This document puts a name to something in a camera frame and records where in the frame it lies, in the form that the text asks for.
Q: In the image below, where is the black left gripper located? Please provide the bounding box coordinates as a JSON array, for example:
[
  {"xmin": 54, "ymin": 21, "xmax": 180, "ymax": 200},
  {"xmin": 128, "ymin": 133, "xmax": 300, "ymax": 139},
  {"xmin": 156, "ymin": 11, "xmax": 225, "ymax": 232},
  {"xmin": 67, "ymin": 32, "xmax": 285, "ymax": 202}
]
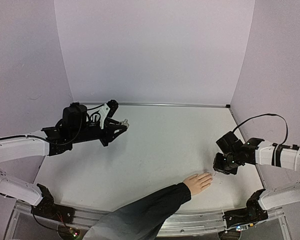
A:
[{"xmin": 71, "ymin": 120, "xmax": 128, "ymax": 147}]

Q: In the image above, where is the glitter nail polish bottle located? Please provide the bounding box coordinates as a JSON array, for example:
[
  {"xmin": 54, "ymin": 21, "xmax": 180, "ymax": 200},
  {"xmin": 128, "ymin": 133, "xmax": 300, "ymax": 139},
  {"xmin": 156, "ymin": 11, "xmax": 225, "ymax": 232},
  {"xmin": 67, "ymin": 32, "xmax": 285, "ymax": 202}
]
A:
[{"xmin": 120, "ymin": 119, "xmax": 130, "ymax": 128}]

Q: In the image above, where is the dark sleeved forearm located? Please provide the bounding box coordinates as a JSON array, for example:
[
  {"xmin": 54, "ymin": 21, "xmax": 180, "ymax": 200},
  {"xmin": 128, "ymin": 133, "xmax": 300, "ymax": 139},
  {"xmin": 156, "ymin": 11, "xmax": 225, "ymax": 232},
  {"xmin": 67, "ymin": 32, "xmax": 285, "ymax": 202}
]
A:
[{"xmin": 83, "ymin": 183, "xmax": 191, "ymax": 240}]

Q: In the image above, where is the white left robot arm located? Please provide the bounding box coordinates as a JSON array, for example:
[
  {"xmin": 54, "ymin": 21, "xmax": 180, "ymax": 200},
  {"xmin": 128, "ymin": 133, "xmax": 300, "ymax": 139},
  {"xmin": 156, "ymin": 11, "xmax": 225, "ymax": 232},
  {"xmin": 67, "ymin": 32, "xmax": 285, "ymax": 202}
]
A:
[{"xmin": 0, "ymin": 100, "xmax": 129, "ymax": 219}]

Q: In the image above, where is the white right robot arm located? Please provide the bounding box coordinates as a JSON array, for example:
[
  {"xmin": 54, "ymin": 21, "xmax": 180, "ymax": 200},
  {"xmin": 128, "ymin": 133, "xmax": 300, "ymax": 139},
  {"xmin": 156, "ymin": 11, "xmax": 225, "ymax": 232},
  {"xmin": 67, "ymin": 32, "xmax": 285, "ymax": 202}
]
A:
[{"xmin": 213, "ymin": 131, "xmax": 300, "ymax": 211}]

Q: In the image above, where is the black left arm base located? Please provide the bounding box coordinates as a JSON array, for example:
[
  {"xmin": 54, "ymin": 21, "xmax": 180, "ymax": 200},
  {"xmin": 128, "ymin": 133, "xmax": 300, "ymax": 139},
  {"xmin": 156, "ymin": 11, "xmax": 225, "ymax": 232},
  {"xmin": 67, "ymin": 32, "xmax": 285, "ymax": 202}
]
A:
[{"xmin": 31, "ymin": 183, "xmax": 75, "ymax": 224}]

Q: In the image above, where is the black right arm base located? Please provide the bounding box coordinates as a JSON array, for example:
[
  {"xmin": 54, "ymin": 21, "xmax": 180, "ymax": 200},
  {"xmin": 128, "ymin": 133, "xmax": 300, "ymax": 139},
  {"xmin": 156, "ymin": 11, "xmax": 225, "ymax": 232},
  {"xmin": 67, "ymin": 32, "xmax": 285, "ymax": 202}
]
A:
[{"xmin": 222, "ymin": 200, "xmax": 269, "ymax": 229}]

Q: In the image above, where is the mannequin hand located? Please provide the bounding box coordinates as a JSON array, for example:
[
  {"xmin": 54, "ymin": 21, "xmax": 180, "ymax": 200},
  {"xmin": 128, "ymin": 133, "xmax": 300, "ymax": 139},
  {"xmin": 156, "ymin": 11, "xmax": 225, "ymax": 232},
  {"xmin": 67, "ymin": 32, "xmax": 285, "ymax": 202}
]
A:
[{"xmin": 183, "ymin": 172, "xmax": 213, "ymax": 196}]

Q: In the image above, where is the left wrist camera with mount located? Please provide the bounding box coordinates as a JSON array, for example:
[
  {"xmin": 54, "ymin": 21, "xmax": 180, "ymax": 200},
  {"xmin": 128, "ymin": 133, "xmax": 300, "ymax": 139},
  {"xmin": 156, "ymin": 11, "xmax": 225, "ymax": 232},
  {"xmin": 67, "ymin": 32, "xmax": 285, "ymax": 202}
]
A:
[{"xmin": 87, "ymin": 99, "xmax": 119, "ymax": 130}]

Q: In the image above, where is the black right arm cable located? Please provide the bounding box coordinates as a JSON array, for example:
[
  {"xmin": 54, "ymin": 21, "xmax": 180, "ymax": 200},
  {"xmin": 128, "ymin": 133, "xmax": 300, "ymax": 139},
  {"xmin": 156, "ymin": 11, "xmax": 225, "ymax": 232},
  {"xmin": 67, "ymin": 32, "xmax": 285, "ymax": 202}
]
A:
[{"xmin": 231, "ymin": 113, "xmax": 289, "ymax": 146}]

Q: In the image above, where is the aluminium table frame rail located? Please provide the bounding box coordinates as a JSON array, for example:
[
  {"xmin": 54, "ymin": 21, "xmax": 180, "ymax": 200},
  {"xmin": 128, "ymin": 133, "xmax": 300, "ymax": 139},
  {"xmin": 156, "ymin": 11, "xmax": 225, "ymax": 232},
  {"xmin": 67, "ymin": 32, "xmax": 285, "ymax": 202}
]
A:
[{"xmin": 4, "ymin": 199, "xmax": 291, "ymax": 240}]

